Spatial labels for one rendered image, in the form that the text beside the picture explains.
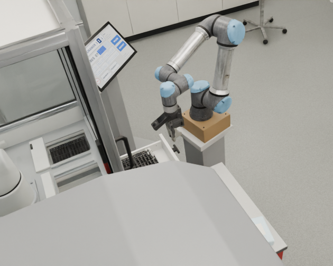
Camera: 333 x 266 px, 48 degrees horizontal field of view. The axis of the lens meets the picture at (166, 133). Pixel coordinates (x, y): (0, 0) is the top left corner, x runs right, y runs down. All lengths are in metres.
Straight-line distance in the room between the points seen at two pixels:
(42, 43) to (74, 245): 0.53
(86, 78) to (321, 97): 3.09
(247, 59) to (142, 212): 3.74
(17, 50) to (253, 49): 3.80
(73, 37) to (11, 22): 0.26
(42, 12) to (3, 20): 0.12
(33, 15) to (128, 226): 0.75
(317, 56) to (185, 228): 3.88
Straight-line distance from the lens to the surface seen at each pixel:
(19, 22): 1.26
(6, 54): 1.07
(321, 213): 3.03
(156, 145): 2.23
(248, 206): 2.06
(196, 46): 2.07
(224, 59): 2.09
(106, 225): 0.82
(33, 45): 1.06
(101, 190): 0.88
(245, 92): 3.97
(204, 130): 2.30
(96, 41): 2.77
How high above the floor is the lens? 2.44
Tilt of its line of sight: 43 degrees down
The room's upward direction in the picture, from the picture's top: 10 degrees counter-clockwise
